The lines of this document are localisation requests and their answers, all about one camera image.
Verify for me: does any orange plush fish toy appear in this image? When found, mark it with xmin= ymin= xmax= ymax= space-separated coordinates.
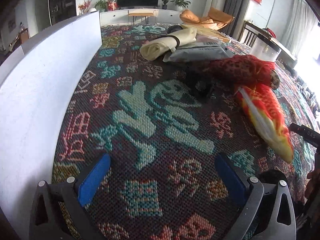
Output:
xmin=236 ymin=83 xmax=294 ymax=164

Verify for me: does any red leopard print pouch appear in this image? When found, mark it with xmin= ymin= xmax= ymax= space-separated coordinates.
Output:
xmin=199 ymin=55 xmax=280 ymax=90

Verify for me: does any clear jar black lid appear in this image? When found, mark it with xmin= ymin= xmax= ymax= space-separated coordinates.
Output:
xmin=249 ymin=34 xmax=281 ymax=62

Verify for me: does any dark wooden dining chair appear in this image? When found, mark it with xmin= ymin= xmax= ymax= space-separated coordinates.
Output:
xmin=239 ymin=21 xmax=262 ymax=47

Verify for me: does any patterned woven tablecloth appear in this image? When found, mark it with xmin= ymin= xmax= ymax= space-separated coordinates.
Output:
xmin=52 ymin=25 xmax=315 ymax=239

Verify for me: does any white storage box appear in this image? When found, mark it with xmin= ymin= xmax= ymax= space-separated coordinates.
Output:
xmin=1 ymin=12 xmax=102 ymax=239

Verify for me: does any grey plastic mailer bag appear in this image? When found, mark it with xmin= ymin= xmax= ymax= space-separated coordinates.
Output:
xmin=163 ymin=42 xmax=235 ymax=63

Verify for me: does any orange lounge chair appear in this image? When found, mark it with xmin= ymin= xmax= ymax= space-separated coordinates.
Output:
xmin=180 ymin=7 xmax=234 ymax=30

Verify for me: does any rolled cream cloth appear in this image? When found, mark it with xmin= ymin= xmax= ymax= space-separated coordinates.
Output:
xmin=139 ymin=27 xmax=197 ymax=61

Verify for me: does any green potted plant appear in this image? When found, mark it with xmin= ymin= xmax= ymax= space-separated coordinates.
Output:
xmin=170 ymin=0 xmax=191 ymax=11

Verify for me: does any small dark potted plant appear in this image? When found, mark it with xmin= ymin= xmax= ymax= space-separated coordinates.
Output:
xmin=162 ymin=0 xmax=169 ymax=10

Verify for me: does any wooden side table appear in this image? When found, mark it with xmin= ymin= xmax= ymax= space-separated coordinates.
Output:
xmin=128 ymin=12 xmax=156 ymax=25

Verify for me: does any white TV cabinet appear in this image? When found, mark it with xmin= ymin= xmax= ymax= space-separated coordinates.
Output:
xmin=100 ymin=9 xmax=182 ymax=26

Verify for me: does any red flower bouquet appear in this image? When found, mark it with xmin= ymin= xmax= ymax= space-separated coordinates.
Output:
xmin=78 ymin=0 xmax=92 ymax=15

